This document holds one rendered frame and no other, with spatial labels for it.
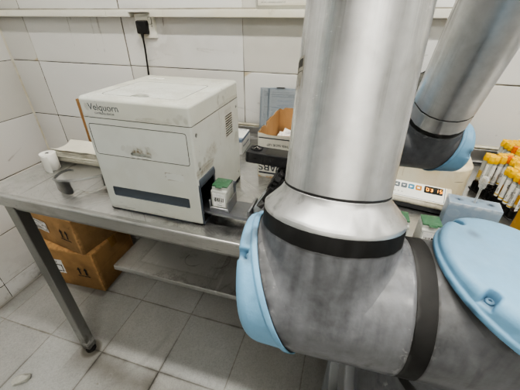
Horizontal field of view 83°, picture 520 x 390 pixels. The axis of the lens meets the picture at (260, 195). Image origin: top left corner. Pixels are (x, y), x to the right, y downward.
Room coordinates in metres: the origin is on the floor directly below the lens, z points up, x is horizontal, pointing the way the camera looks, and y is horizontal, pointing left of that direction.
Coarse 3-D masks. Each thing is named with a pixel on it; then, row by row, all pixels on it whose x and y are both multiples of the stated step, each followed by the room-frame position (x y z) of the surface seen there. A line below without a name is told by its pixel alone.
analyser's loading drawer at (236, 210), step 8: (208, 200) 0.64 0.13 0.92; (232, 200) 0.61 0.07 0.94; (256, 200) 0.61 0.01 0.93; (208, 208) 0.60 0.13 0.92; (216, 208) 0.59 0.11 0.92; (232, 208) 0.60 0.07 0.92; (240, 208) 0.60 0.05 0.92; (248, 208) 0.60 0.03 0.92; (224, 216) 0.58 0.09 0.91; (232, 216) 0.57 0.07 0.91; (240, 216) 0.57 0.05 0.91; (248, 216) 0.56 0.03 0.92
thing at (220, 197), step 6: (228, 186) 0.60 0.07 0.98; (210, 192) 0.60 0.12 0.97; (216, 192) 0.59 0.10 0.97; (222, 192) 0.59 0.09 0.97; (228, 192) 0.60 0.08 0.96; (216, 198) 0.59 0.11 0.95; (222, 198) 0.59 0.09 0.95; (228, 198) 0.60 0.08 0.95; (216, 204) 0.60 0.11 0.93; (222, 204) 0.59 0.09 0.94
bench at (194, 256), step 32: (256, 128) 1.20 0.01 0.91; (480, 160) 0.96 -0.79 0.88; (0, 192) 0.75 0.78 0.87; (32, 192) 0.75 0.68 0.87; (96, 192) 0.75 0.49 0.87; (256, 192) 0.75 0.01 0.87; (32, 224) 0.78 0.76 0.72; (96, 224) 0.63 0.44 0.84; (128, 224) 0.60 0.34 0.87; (160, 224) 0.59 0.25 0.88; (192, 224) 0.59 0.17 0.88; (224, 224) 0.59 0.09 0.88; (32, 256) 0.77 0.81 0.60; (128, 256) 1.11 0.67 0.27; (160, 256) 1.11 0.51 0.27; (192, 256) 1.11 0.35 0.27; (224, 256) 1.11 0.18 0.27; (64, 288) 0.78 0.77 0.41; (192, 288) 0.92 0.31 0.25; (224, 288) 0.91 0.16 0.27
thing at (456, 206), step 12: (444, 204) 0.57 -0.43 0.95; (456, 204) 0.54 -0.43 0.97; (468, 204) 0.53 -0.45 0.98; (480, 204) 0.53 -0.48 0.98; (492, 204) 0.53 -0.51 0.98; (444, 216) 0.54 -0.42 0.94; (456, 216) 0.53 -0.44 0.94; (468, 216) 0.52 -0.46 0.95; (480, 216) 0.52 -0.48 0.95; (492, 216) 0.51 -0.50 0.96
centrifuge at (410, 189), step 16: (400, 176) 0.72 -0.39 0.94; (416, 176) 0.70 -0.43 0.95; (432, 176) 0.69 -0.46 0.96; (448, 176) 0.67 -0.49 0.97; (464, 176) 0.67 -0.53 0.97; (400, 192) 0.68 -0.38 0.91; (416, 192) 0.68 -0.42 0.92; (432, 192) 0.67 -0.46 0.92; (448, 192) 0.66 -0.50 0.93; (416, 208) 0.65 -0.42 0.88; (432, 208) 0.64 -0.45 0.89
